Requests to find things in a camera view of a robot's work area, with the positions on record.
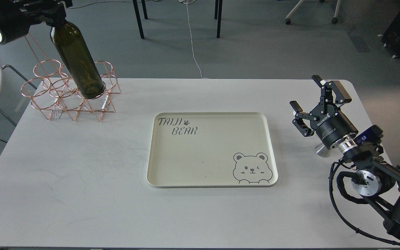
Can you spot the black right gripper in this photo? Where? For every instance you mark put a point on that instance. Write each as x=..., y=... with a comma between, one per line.
x=326, y=119

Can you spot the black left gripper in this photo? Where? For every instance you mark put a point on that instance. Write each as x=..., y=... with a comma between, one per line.
x=17, y=16

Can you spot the steel double jigger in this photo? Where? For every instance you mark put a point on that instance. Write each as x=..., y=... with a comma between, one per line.
x=322, y=150

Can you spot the dark green wine bottle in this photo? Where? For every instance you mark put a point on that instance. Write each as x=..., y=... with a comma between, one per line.
x=70, y=43

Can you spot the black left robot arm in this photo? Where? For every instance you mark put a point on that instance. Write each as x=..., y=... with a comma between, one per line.
x=17, y=16

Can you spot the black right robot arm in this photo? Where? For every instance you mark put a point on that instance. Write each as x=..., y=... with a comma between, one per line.
x=362, y=175

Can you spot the cream bear serving tray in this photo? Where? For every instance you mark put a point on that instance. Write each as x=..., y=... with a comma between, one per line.
x=229, y=149

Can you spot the copper wire bottle rack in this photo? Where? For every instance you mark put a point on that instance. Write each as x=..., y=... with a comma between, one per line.
x=54, y=92

